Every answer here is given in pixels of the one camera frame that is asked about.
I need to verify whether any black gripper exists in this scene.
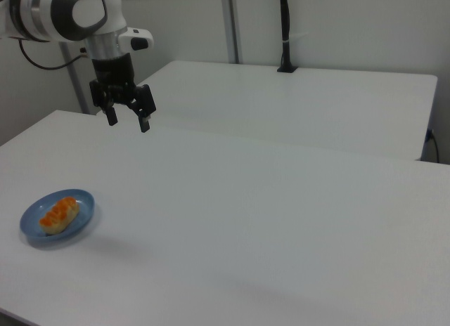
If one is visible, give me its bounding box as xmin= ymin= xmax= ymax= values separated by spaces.
xmin=89 ymin=53 xmax=158 ymax=134

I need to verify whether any bread roll with orange topping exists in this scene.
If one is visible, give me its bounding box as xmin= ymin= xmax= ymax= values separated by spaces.
xmin=39 ymin=196 xmax=80 ymax=236

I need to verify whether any blue oval plate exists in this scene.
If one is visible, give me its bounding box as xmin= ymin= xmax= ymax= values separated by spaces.
xmin=19 ymin=188 xmax=97 ymax=245

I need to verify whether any white table holding pole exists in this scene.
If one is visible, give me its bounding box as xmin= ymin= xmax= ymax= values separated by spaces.
xmin=94 ymin=60 xmax=439 ymax=162

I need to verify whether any thin dark gripper cable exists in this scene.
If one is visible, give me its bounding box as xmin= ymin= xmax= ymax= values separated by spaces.
xmin=18 ymin=39 xmax=88 ymax=70

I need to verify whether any black camera stand pole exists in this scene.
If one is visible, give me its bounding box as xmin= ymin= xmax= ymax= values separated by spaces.
xmin=276 ymin=0 xmax=300 ymax=74

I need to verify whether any black wall cable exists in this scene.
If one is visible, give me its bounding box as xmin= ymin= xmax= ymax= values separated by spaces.
xmin=426 ymin=129 xmax=441 ymax=162

